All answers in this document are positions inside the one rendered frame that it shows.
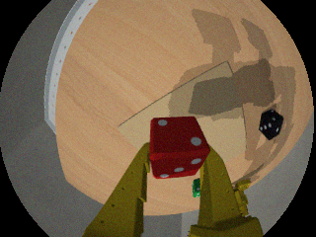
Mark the tan square mat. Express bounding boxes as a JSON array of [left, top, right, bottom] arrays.
[[117, 61, 246, 163]]

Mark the green die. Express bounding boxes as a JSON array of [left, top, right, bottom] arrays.
[[193, 179, 200, 198]]

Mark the black die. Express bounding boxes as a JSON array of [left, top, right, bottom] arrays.
[[259, 109, 283, 140]]

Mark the red die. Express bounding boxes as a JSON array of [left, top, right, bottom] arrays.
[[149, 117, 210, 179]]

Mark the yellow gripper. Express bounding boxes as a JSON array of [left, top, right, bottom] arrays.
[[82, 142, 264, 237]]

